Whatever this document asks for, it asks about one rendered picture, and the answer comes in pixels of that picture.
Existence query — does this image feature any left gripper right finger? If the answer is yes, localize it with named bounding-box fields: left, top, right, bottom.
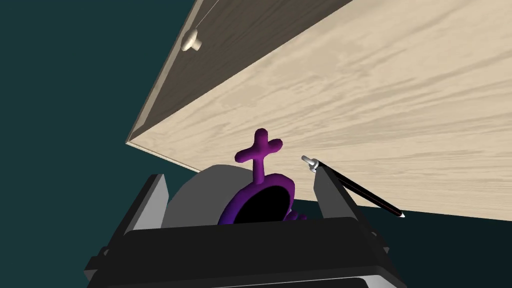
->
left=313, top=165, right=360, bottom=220

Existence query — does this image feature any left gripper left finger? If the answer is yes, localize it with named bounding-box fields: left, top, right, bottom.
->
left=123, top=173, right=170, bottom=236

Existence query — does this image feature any black pen with silver tip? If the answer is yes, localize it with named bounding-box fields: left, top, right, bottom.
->
left=300, top=154, right=407, bottom=220

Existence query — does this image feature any grey round plate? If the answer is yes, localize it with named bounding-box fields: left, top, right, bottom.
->
left=161, top=163, right=258, bottom=230

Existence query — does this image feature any purple cross-topped round ornament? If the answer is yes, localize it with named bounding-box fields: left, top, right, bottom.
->
left=217, top=127, right=309, bottom=226

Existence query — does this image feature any light wooden desk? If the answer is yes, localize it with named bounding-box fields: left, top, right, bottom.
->
left=125, top=0, right=512, bottom=223

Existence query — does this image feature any beige round drawer knob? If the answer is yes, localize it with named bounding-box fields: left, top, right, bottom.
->
left=180, top=28, right=203, bottom=53

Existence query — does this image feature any brown wooden drawer front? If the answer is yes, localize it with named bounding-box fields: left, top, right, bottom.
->
left=127, top=0, right=355, bottom=143

